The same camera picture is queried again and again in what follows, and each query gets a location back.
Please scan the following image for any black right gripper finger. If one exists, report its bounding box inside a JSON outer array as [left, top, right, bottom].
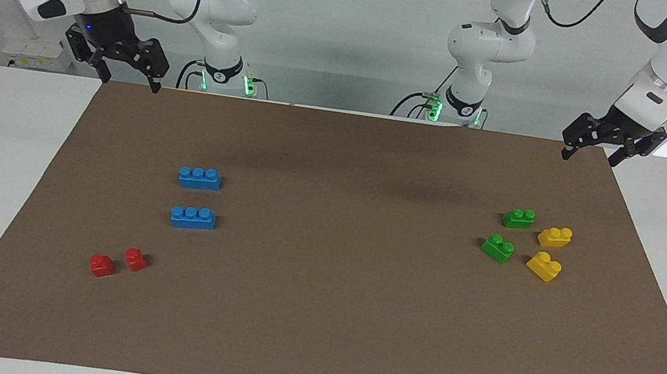
[[115, 34, 174, 96], [59, 23, 119, 85]]

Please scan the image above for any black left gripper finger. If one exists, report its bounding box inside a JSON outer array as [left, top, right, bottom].
[[558, 112, 609, 167], [607, 123, 667, 175]]

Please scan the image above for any green two-stud brick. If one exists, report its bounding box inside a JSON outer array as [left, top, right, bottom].
[[478, 232, 516, 265], [500, 206, 537, 232]]

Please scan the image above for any blue three-stud brick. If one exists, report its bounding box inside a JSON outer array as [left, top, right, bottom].
[[177, 164, 224, 192], [168, 203, 218, 233]]

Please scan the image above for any yellow two-stud brick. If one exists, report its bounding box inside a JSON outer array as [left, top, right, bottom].
[[535, 223, 574, 251], [523, 249, 565, 285]]

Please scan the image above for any red one-stud brick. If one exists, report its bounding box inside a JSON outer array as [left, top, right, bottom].
[[122, 247, 150, 273], [87, 253, 117, 280]]

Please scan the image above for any brown paper mat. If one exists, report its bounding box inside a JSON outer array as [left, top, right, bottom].
[[0, 62, 667, 374]]

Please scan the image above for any black right arm base cable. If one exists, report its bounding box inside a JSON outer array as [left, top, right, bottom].
[[176, 57, 205, 92]]

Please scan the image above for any black arm base cable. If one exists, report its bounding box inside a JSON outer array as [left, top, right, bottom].
[[389, 58, 459, 126], [176, 57, 205, 92]]

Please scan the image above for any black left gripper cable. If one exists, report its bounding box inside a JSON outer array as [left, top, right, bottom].
[[521, 0, 667, 108]]

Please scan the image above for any black left arm base cable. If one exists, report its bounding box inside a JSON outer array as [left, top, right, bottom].
[[389, 58, 459, 126]]

